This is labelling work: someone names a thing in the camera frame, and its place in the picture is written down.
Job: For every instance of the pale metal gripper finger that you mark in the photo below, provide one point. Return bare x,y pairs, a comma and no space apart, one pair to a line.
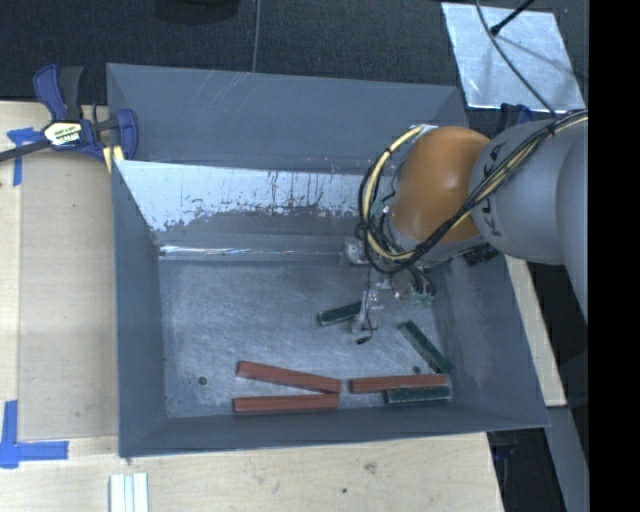
360,323
373,300

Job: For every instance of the dark green flat block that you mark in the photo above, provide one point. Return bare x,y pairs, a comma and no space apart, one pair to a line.
417,395
340,314
427,347

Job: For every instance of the red-brown flat block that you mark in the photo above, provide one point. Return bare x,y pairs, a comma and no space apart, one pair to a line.
287,376
285,403
397,383

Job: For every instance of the grey metal bin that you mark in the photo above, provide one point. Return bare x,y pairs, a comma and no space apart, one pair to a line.
280,310

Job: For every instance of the pale wood flat board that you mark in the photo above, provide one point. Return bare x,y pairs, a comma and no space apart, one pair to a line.
65,300

